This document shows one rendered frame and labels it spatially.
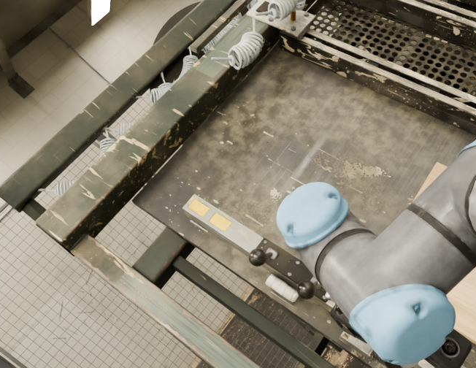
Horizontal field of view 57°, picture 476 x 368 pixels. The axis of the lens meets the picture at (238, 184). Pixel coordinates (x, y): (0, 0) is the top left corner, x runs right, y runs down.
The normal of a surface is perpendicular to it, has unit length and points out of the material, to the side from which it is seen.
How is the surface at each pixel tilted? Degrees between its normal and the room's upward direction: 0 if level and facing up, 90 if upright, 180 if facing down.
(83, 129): 90
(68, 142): 90
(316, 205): 28
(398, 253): 40
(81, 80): 90
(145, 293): 60
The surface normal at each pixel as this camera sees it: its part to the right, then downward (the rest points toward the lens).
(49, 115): 0.31, -0.16
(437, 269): -0.01, 0.14
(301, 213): -0.51, -0.66
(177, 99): -0.08, -0.50
